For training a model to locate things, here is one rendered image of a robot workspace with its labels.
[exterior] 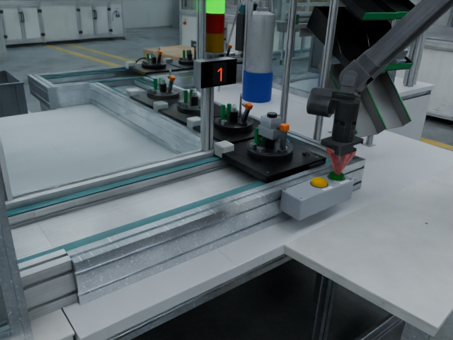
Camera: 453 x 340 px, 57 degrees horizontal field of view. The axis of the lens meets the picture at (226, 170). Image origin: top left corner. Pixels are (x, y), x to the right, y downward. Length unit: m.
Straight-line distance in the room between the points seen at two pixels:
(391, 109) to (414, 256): 0.67
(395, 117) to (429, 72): 3.81
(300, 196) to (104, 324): 0.53
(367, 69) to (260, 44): 1.14
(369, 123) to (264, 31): 0.88
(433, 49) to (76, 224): 4.78
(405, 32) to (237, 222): 0.59
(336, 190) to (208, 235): 0.37
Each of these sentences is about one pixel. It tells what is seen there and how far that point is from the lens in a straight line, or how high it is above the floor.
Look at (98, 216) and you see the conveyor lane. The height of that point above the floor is 0.92.
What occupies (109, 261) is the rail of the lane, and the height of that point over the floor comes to 0.93.
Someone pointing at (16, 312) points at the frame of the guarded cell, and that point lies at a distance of 0.82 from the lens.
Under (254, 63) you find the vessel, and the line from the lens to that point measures 2.19.
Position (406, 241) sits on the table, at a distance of 1.17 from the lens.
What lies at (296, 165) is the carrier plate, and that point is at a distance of 1.21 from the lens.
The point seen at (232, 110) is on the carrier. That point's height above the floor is 1.03.
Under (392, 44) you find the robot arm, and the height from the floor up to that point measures 1.32.
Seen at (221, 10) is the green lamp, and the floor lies 1.37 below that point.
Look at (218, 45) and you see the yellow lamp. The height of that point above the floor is 1.28.
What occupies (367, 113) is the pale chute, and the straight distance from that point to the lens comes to 1.51.
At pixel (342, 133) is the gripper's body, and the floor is 1.10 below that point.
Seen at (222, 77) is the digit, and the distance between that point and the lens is 1.20.
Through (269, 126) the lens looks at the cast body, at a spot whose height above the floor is 1.06.
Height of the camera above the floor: 1.45
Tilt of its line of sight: 24 degrees down
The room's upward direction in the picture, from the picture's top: 2 degrees clockwise
